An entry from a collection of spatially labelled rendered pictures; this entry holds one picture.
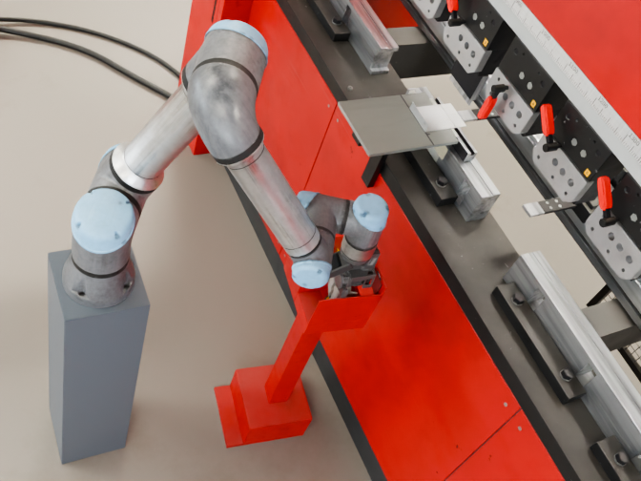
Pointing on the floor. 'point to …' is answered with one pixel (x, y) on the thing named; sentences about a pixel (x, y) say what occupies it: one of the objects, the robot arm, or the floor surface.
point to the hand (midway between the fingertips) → (330, 299)
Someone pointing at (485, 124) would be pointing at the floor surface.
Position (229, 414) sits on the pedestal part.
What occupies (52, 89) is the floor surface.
